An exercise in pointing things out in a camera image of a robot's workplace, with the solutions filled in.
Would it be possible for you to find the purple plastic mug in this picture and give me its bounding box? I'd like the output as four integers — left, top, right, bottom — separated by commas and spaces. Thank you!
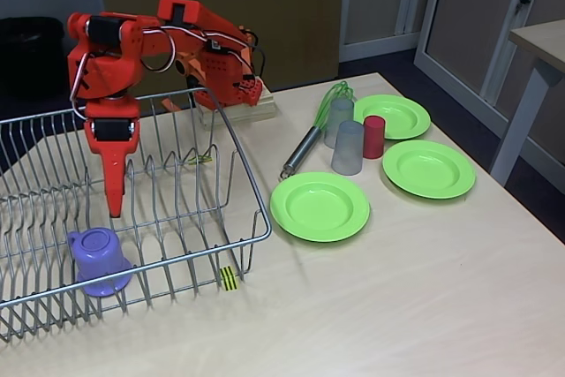
65, 227, 133, 298

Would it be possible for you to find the green whisk with steel handle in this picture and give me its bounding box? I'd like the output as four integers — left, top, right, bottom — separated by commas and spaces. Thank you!
281, 79, 357, 180

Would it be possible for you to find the translucent grey plastic cup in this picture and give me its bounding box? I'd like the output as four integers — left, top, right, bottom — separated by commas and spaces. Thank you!
324, 98, 356, 148
331, 119, 365, 177

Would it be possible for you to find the red plastic cup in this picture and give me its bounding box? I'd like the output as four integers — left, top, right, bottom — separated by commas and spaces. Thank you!
363, 115, 388, 160

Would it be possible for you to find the light orange table clamp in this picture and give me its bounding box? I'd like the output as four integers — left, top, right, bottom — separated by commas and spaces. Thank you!
161, 52, 222, 113

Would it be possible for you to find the black waste bin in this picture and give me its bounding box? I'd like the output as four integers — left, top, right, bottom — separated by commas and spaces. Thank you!
0, 17, 66, 100

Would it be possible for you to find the wooden base block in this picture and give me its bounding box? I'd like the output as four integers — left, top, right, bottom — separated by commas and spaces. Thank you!
197, 87, 278, 131

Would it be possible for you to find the yellow black striped tape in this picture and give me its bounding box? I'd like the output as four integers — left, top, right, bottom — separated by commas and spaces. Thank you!
219, 265, 241, 293

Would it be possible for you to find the green plastic plate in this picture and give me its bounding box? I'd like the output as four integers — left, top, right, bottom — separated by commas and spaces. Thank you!
352, 94, 432, 140
269, 171, 371, 244
381, 139, 477, 200

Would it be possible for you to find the grey sliding door cabinet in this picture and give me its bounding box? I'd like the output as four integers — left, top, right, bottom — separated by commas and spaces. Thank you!
413, 0, 565, 162

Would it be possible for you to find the beige desk with grey leg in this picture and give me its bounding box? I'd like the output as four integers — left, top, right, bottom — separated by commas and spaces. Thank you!
489, 19, 565, 188

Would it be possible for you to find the white servo cable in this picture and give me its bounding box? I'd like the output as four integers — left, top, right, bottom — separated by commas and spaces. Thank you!
69, 26, 257, 124

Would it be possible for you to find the metal wire dish rack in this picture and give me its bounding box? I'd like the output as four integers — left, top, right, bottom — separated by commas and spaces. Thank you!
0, 85, 273, 343

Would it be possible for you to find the black cable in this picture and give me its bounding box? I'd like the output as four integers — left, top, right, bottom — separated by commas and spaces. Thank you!
237, 26, 267, 85

